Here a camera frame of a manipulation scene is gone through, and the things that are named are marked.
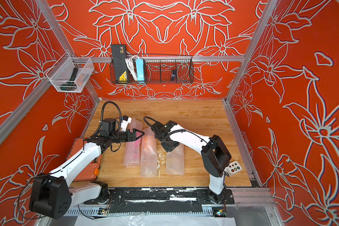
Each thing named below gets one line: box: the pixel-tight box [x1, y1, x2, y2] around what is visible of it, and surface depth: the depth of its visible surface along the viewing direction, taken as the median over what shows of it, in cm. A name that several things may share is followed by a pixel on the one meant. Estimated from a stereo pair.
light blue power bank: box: [135, 58, 145, 84], surface depth 92 cm
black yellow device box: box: [111, 44, 130, 84], surface depth 89 cm
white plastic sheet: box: [73, 212, 237, 226], surface depth 69 cm
